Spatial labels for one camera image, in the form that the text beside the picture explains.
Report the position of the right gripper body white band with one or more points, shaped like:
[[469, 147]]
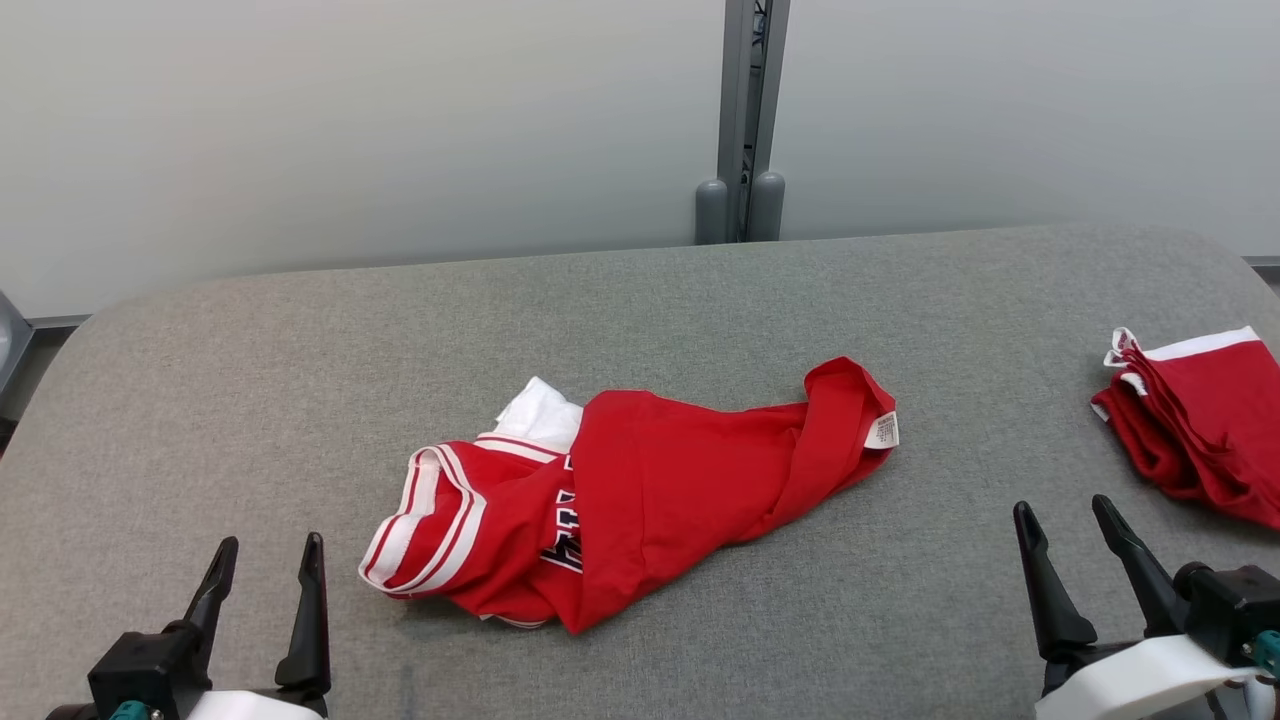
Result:
[[1130, 685]]

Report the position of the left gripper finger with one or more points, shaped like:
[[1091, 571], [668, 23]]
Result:
[[215, 590], [310, 630]]

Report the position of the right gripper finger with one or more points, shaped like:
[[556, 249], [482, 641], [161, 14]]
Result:
[[1055, 600], [1140, 570]]

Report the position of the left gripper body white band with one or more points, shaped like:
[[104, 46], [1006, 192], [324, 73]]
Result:
[[250, 708]]

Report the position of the red Bulls 23 jersey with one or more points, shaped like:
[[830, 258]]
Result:
[[1210, 420], [680, 480]]

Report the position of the grey curved panel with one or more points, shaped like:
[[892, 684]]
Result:
[[10, 345]]

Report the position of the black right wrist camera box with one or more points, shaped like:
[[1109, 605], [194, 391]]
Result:
[[1230, 610]]

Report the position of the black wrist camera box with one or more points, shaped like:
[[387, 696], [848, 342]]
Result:
[[150, 665], [1230, 610]]

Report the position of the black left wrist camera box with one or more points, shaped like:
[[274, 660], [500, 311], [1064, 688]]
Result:
[[150, 665]]

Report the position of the grey rounded post foot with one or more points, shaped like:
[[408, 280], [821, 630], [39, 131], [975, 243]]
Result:
[[768, 208], [711, 215]]

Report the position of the grey metal partition post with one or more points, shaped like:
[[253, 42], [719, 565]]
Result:
[[735, 90]]

